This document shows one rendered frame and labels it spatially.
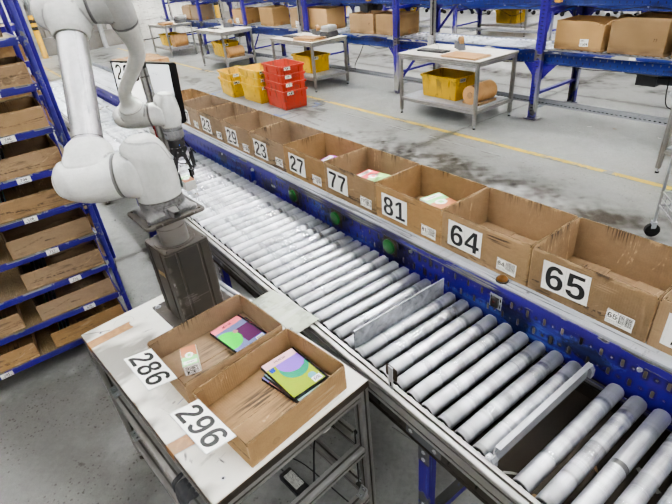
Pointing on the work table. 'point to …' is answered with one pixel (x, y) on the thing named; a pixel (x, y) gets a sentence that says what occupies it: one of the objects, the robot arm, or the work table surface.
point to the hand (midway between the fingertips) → (186, 178)
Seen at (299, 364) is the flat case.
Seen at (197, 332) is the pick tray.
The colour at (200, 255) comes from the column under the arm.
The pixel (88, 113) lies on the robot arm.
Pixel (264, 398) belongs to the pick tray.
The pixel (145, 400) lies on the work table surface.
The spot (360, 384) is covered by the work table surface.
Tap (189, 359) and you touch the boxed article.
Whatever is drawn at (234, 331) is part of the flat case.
